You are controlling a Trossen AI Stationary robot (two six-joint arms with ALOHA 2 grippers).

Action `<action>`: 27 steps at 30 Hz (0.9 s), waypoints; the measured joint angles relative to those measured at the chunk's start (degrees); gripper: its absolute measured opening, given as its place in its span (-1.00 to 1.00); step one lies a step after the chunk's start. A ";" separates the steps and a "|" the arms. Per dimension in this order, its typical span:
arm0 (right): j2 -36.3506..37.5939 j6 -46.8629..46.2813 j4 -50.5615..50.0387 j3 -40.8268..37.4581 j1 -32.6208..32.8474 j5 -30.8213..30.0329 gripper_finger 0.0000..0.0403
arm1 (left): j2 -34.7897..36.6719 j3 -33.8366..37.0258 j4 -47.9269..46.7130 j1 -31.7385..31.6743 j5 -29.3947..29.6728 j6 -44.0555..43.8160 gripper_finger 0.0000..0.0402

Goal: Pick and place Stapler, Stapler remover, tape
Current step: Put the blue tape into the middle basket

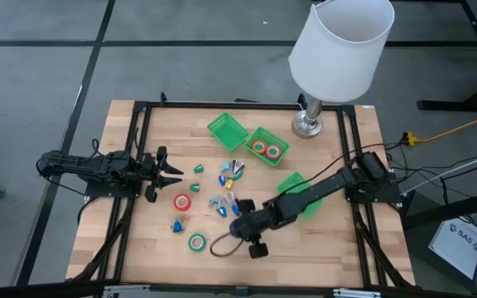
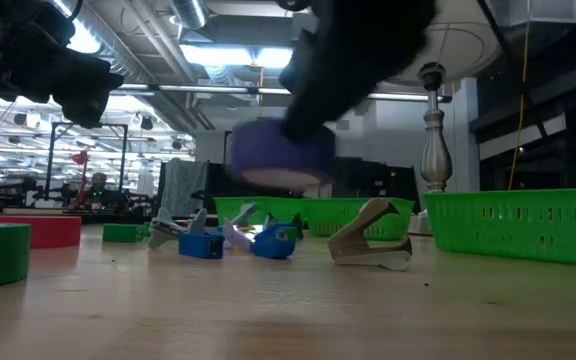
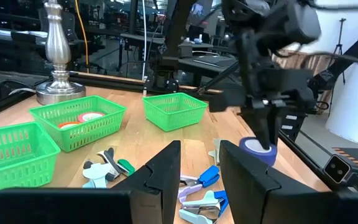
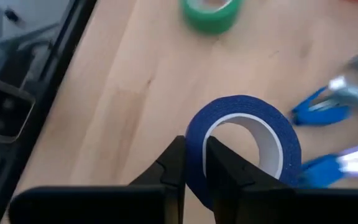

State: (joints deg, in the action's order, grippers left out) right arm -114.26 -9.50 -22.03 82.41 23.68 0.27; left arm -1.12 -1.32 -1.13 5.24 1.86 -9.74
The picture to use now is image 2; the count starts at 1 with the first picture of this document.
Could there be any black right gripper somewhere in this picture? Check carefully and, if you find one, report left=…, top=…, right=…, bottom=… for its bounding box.
left=278, top=0, right=437, bottom=142

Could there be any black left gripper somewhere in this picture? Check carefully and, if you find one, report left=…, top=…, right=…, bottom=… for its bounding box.
left=0, top=0, right=124, bottom=129

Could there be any violet-blue tape roll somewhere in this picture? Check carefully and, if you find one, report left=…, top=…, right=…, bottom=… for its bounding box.
left=230, top=118, right=337, bottom=190

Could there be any light blue staple remover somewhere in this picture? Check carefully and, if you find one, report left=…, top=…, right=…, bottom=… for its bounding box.
left=231, top=202, right=260, bottom=227

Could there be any blue mini stapler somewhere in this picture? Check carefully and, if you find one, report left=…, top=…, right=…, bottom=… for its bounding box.
left=251, top=223, right=298, bottom=260
left=178, top=232, right=226, bottom=260

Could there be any beige staple remover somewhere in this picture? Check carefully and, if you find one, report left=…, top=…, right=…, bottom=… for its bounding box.
left=327, top=198, right=413, bottom=272

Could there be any red tape roll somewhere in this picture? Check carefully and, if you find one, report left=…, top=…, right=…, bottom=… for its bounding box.
left=0, top=214, right=83, bottom=250

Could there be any green mini stapler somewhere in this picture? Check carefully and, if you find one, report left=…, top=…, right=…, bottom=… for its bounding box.
left=102, top=223, right=145, bottom=244

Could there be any grey staple remover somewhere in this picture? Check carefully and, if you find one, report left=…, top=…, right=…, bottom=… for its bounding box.
left=147, top=206, right=209, bottom=250

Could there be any red clamp object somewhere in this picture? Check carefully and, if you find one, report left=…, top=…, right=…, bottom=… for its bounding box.
left=71, top=149, right=91, bottom=209

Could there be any black partition panel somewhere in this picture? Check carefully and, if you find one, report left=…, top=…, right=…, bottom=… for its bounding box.
left=207, top=157, right=422, bottom=201

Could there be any green plastic basket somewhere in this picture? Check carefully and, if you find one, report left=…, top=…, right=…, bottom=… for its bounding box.
left=423, top=188, right=576, bottom=267
left=213, top=196, right=314, bottom=236
left=301, top=198, right=416, bottom=242

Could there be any person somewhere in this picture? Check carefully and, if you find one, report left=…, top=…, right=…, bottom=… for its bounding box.
left=85, top=172, right=119, bottom=209

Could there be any ceiling strip light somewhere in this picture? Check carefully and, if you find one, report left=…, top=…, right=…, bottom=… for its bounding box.
left=110, top=82, right=453, bottom=103

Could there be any white shade silver table lamp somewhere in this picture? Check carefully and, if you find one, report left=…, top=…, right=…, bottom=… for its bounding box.
left=387, top=0, right=502, bottom=236

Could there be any grey hanging cloth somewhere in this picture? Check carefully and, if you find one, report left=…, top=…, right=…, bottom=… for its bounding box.
left=160, top=158, right=209, bottom=217

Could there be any black stand frame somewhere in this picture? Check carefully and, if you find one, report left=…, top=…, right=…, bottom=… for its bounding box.
left=45, top=121, right=129, bottom=201

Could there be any black aluminium table frame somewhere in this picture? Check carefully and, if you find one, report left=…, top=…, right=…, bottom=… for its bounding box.
left=0, top=209, right=219, bottom=227

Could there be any silver air duct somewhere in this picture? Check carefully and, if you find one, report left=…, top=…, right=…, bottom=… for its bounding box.
left=167, top=0, right=209, bottom=30

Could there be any hanging yellow cable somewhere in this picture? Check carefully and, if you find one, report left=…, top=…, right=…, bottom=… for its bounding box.
left=506, top=0, right=533, bottom=191

